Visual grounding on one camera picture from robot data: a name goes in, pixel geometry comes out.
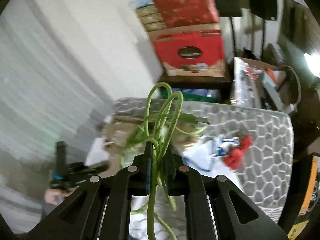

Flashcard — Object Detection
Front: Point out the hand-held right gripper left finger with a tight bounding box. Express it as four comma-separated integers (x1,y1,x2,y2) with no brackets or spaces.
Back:
27,142,155,240

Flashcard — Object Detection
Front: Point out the person's left hand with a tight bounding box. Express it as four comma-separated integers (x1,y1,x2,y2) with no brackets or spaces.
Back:
44,187,73,205

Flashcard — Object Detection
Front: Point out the cardboard tray box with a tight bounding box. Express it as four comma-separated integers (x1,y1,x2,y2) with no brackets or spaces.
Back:
85,114,190,170

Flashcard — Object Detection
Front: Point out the black television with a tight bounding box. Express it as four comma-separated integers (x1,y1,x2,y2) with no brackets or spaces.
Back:
277,0,320,63

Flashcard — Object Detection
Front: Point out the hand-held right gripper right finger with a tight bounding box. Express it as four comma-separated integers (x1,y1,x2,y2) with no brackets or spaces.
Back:
165,150,288,240

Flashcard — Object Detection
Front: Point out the green braided cable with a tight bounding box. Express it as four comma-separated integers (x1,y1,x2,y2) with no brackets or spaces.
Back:
119,82,208,240

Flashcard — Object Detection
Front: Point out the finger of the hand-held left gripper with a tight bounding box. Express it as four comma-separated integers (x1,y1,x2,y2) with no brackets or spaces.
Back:
54,141,68,179
67,162,109,177

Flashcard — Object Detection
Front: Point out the bright lamp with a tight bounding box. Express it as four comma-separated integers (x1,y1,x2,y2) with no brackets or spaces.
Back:
304,52,320,77

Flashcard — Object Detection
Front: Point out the red floral gift bag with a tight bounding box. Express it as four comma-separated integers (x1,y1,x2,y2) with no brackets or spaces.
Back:
151,0,220,29

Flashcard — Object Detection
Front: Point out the red cable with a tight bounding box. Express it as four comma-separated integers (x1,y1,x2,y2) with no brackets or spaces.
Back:
222,135,253,172

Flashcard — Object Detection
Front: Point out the silver foil bag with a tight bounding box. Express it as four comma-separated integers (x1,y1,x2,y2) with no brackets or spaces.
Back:
231,57,265,110

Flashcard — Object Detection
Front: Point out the open cardboard carton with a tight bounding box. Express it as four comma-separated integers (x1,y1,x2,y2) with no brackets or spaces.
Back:
235,56,302,113

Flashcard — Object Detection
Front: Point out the blue green plastic bag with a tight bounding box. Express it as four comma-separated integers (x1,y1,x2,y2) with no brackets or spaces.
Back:
160,87,223,103

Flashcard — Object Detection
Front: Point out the brown patterned flat box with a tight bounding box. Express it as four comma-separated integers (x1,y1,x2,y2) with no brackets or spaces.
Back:
144,21,167,32
135,5,160,17
139,14,164,24

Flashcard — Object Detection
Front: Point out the plastic packet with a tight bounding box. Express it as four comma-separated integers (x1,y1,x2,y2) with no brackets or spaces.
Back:
182,134,240,173

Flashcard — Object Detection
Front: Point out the dark wooden cabinet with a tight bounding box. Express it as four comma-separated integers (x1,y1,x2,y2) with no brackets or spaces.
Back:
160,74,233,100

